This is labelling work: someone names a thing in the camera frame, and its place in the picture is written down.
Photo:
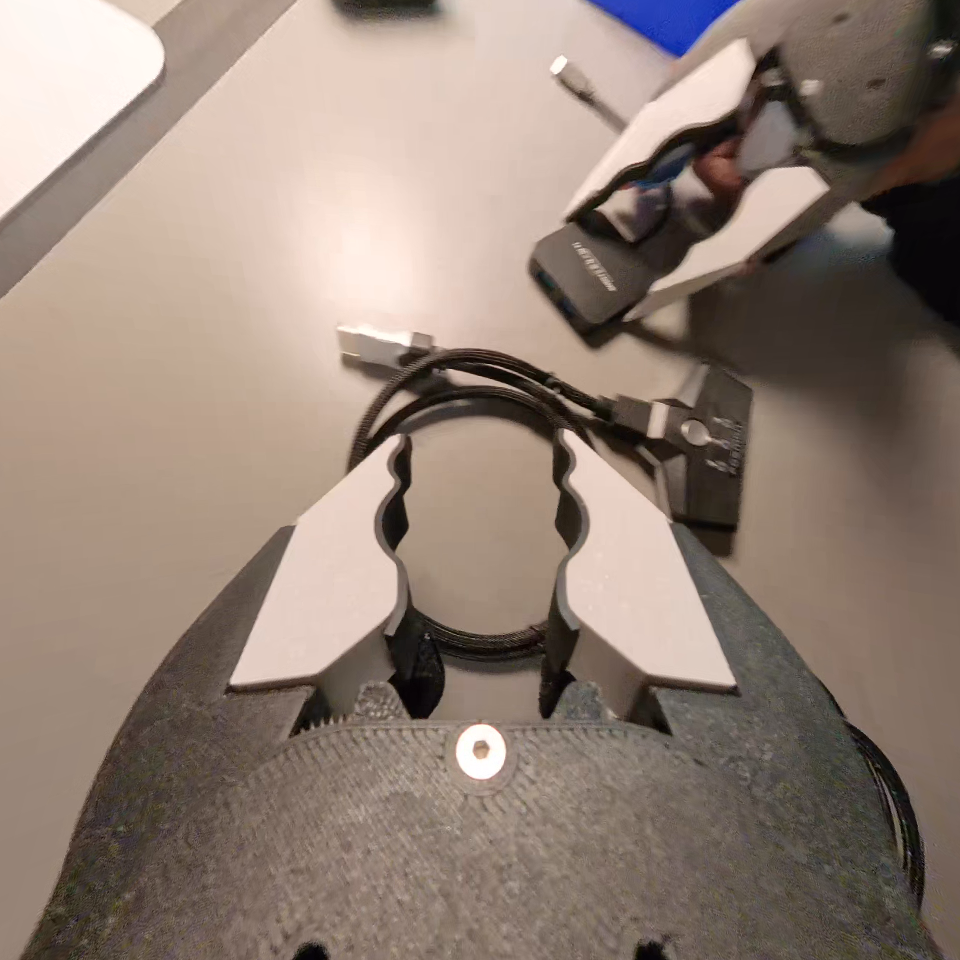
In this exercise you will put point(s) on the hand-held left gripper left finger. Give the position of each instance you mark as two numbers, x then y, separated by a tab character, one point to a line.
315	592

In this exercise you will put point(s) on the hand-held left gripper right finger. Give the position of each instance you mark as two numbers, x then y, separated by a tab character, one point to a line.
645	600

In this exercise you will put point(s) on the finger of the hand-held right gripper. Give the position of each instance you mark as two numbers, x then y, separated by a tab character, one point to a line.
765	217
675	105

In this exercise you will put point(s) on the blue plastic bin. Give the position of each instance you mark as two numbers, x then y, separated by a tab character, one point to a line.
660	22

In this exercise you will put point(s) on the black hdmi switch with button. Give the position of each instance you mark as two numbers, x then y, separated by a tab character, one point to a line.
712	480

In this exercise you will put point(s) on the person's right hand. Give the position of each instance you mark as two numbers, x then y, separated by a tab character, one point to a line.
716	169

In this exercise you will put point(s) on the white desk stand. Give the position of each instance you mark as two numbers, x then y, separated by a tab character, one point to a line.
60	90

